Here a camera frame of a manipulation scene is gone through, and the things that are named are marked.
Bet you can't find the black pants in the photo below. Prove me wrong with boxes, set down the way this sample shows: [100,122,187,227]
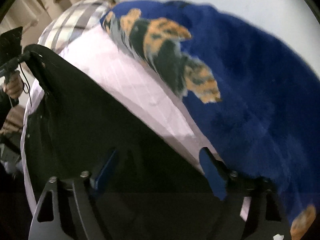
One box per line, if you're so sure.
[24,44,221,239]

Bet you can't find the person's left hand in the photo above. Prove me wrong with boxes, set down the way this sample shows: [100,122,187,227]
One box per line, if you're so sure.
[2,70,24,100]

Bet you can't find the beige wooden headboard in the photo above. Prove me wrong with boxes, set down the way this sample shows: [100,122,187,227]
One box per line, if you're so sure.
[1,0,114,46]

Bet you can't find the pink purple checked bedsheet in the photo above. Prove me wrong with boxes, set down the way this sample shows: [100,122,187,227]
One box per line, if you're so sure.
[19,24,252,222]

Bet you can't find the grey plaid pillow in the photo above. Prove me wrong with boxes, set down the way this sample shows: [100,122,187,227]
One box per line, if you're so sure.
[38,0,111,54]

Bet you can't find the blue floral plush blanket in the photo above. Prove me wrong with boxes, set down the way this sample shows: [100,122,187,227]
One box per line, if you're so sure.
[100,0,319,239]

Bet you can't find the black cable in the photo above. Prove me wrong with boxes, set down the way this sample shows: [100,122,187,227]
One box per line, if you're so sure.
[17,62,33,107]

